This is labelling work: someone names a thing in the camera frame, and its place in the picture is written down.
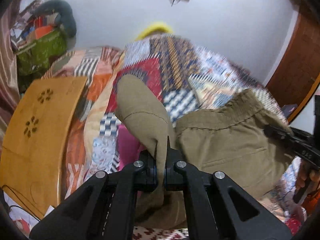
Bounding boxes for wooden wardrobe door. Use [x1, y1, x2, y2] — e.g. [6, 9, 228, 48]
[266, 0, 319, 122]

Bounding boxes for pink folded garment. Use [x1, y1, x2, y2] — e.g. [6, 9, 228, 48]
[117, 124, 146, 171]

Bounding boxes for right hand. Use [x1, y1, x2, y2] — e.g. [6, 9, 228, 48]
[295, 160, 319, 215]

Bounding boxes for grey plush pillow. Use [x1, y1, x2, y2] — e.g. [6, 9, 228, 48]
[33, 0, 76, 38]

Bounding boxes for green patterned bag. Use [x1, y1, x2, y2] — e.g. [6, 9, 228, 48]
[16, 29, 67, 76]

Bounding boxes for wooden bedside table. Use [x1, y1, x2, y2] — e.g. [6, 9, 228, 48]
[1, 76, 87, 219]

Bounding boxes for yellow pillow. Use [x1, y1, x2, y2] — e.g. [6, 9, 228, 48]
[135, 22, 174, 41]

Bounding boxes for orange box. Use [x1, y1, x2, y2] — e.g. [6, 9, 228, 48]
[34, 25, 54, 39]

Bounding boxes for striped brown curtain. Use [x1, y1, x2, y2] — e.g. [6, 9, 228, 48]
[1, 0, 21, 141]

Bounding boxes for olive khaki pants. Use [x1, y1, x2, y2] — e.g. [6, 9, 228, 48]
[114, 74, 295, 230]

